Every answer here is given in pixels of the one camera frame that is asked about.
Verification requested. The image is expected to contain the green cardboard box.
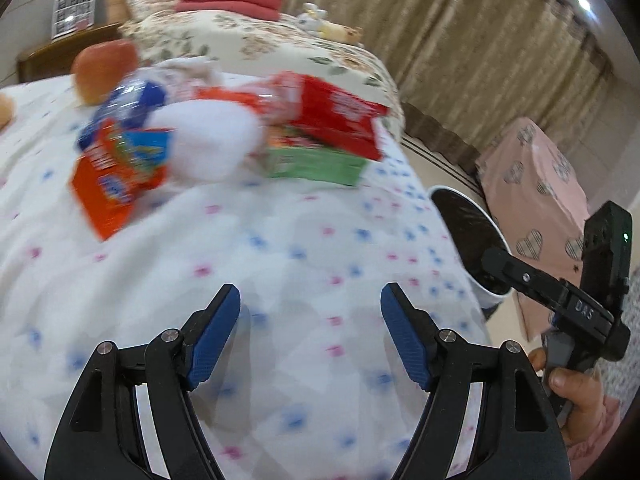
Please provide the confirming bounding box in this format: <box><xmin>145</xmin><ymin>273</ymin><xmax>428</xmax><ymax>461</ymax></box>
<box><xmin>264</xmin><ymin>135</ymin><xmax>371</xmax><ymax>188</ymax></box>

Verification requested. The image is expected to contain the floral quilt bed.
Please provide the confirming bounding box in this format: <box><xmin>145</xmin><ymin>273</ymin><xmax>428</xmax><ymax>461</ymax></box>
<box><xmin>122</xmin><ymin>0</ymin><xmax>406</xmax><ymax>136</ymax></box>

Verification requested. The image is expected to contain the white trash bin black liner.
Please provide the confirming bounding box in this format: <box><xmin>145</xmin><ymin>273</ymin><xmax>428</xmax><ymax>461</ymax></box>
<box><xmin>429</xmin><ymin>186</ymin><xmax>514</xmax><ymax>307</ymax></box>

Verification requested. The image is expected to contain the photo collage frame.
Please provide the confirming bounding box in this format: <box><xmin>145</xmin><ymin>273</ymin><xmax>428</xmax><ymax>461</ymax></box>
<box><xmin>51</xmin><ymin>0</ymin><xmax>97</xmax><ymax>41</ymax></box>

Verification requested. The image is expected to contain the white rabbit plush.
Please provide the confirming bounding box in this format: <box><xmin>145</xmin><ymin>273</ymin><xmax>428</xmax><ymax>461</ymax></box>
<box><xmin>298</xmin><ymin>3</ymin><xmax>329</xmax><ymax>32</ymax></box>

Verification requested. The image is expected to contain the orange cardboard box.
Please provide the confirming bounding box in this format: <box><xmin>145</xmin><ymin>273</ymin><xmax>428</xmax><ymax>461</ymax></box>
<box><xmin>70</xmin><ymin>119</ymin><xmax>176</xmax><ymax>241</ymax></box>

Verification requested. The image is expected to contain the beige patterned curtain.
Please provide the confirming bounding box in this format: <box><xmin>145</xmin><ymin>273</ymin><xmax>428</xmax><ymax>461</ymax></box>
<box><xmin>260</xmin><ymin>0</ymin><xmax>617</xmax><ymax>173</ymax></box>

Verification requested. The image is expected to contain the white plush ball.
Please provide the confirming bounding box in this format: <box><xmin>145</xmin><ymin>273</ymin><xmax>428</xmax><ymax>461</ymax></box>
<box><xmin>150</xmin><ymin>97</ymin><xmax>264</xmax><ymax>184</ymax></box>

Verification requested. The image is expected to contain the red apple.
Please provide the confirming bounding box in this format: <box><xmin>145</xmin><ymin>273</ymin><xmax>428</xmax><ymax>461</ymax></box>
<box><xmin>70</xmin><ymin>39</ymin><xmax>141</xmax><ymax>107</ymax></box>

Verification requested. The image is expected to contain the white plastic bag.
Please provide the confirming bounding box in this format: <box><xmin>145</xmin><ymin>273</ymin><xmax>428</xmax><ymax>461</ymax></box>
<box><xmin>150</xmin><ymin>57</ymin><xmax>226</xmax><ymax>92</ymax></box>

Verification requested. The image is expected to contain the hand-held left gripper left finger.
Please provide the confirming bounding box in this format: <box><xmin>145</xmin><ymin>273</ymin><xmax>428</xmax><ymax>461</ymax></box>
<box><xmin>44</xmin><ymin>283</ymin><xmax>242</xmax><ymax>480</ymax></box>

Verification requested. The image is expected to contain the pink heart-print cloth cover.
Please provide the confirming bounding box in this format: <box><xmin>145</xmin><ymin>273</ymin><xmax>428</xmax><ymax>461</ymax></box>
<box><xmin>475</xmin><ymin>117</ymin><xmax>594</xmax><ymax>341</ymax></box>

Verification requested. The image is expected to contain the red cardboard box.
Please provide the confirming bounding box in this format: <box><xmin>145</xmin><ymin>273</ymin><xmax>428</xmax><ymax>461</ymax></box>
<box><xmin>267</xmin><ymin>72</ymin><xmax>391</xmax><ymax>162</ymax></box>

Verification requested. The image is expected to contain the person's right hand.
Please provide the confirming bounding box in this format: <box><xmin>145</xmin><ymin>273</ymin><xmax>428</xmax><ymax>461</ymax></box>
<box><xmin>529</xmin><ymin>348</ymin><xmax>607</xmax><ymax>447</ymax></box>

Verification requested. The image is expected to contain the yellow plush toy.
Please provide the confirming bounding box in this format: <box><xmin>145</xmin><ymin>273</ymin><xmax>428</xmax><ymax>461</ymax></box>
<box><xmin>320</xmin><ymin>20</ymin><xmax>365</xmax><ymax>46</ymax></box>

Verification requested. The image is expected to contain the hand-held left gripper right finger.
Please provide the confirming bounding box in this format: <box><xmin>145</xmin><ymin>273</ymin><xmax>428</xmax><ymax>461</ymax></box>
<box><xmin>380</xmin><ymin>282</ymin><xmax>573</xmax><ymax>480</ymax></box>

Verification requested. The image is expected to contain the white flower-dotted cloth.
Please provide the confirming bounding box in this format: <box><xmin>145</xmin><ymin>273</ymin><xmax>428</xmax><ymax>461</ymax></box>
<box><xmin>0</xmin><ymin>72</ymin><xmax>493</xmax><ymax>480</ymax></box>

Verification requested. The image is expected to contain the blue snack packet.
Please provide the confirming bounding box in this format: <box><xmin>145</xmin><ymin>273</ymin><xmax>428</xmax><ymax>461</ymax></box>
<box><xmin>75</xmin><ymin>77</ymin><xmax>168</xmax><ymax>153</ymax></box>

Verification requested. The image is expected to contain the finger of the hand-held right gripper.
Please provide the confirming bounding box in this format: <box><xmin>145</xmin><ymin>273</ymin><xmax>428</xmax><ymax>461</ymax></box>
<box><xmin>481</xmin><ymin>247</ymin><xmax>568</xmax><ymax>311</ymax></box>

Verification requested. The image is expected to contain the red packet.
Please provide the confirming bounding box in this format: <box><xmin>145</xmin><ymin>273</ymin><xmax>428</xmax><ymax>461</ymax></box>
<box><xmin>195</xmin><ymin>85</ymin><xmax>271</xmax><ymax>111</ymax></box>

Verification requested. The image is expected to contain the wooden nightstand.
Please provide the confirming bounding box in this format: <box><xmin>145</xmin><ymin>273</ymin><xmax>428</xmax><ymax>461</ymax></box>
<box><xmin>17</xmin><ymin>22</ymin><xmax>126</xmax><ymax>84</ymax></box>

